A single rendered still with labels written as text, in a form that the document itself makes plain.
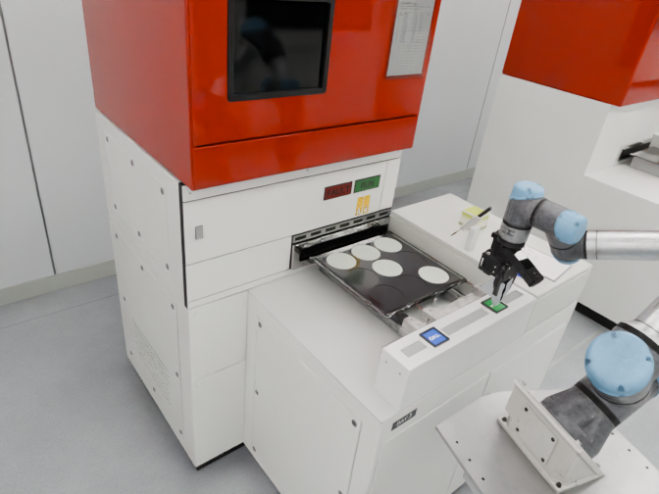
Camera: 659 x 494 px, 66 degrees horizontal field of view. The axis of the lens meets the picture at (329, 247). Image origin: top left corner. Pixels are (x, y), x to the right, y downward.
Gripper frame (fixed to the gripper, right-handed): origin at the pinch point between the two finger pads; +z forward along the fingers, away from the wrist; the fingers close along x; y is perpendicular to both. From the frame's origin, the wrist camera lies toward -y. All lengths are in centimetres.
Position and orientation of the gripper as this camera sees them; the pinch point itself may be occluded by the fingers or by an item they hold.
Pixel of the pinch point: (497, 302)
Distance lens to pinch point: 151.0
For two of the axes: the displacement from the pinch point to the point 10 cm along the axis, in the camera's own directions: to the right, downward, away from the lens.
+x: -7.8, 2.5, -5.8
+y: -6.2, -4.6, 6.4
